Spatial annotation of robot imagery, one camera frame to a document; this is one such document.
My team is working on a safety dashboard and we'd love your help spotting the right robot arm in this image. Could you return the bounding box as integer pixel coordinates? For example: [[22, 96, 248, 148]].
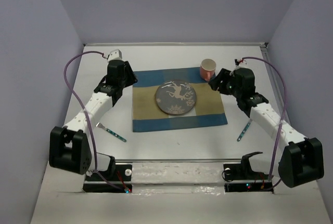
[[209, 68, 324, 188]]

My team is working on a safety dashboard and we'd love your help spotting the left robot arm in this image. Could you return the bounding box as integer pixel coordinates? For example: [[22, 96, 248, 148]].
[[49, 60, 137, 175]]

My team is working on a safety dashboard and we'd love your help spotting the pink cup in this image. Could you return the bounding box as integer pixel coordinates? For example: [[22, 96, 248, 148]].
[[200, 59, 216, 82]]

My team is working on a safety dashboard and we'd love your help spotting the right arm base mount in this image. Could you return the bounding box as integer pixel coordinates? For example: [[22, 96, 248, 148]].
[[221, 152, 274, 193]]

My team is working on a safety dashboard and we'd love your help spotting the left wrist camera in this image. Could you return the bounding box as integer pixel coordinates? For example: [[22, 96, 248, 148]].
[[104, 49, 122, 62]]

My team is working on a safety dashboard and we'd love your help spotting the fork with green handle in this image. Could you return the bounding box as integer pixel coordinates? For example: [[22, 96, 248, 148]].
[[96, 122, 127, 142]]

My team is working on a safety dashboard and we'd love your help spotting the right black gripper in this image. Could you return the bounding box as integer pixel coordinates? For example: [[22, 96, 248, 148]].
[[208, 68, 242, 98]]

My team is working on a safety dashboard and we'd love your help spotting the spoon with green handle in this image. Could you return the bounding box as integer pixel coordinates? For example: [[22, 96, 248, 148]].
[[237, 119, 252, 142]]

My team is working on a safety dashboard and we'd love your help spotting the grey patterned plate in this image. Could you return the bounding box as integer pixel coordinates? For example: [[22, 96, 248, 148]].
[[155, 80, 197, 115]]

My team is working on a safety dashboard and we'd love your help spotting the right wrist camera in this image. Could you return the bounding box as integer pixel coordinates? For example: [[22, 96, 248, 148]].
[[235, 58, 247, 70]]

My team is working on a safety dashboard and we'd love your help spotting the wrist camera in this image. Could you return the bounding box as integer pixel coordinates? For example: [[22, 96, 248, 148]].
[[235, 58, 247, 70], [104, 49, 122, 62]]

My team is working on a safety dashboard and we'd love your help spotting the blue beige placemat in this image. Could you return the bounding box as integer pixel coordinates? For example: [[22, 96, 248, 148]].
[[132, 67, 228, 133]]

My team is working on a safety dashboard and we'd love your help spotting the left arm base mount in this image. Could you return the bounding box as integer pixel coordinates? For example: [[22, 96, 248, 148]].
[[82, 163, 133, 193]]

